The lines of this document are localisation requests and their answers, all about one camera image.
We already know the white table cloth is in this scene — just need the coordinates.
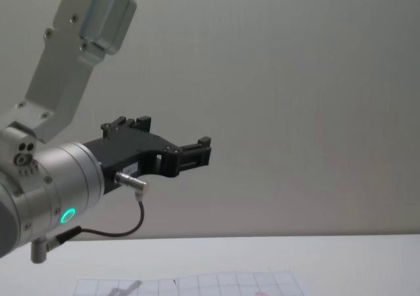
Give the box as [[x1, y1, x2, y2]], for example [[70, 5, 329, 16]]
[[0, 233, 420, 296]]

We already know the white gridded paper sheet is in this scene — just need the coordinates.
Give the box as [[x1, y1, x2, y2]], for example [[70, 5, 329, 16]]
[[73, 269, 308, 296]]

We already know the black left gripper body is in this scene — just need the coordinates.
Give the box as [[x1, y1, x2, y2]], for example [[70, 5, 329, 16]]
[[81, 126, 175, 196]]

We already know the thin dark gripper cable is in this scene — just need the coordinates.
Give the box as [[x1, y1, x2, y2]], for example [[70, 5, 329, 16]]
[[30, 172, 154, 264]]

